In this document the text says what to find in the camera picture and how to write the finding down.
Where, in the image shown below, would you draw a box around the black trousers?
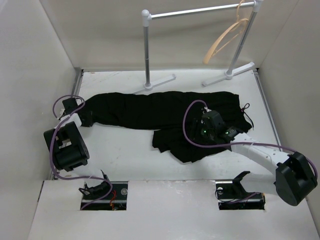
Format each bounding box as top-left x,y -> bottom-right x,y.
78,91 -> 252,163

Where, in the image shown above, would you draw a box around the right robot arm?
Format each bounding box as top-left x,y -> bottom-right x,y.
187,110 -> 318,206

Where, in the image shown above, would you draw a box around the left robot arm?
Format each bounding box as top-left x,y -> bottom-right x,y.
43,95 -> 113,200

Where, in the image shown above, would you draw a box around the beige plastic hanger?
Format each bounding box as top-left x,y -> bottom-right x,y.
202,0 -> 249,65

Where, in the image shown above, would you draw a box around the white clothes rack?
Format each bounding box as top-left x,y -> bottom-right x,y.
134,0 -> 263,94

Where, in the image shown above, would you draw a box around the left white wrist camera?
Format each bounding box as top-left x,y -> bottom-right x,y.
57,108 -> 69,122

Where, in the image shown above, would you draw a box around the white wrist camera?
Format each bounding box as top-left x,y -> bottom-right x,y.
201,106 -> 212,114
57,108 -> 69,122

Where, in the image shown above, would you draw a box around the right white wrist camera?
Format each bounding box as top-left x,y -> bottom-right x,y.
201,106 -> 212,114

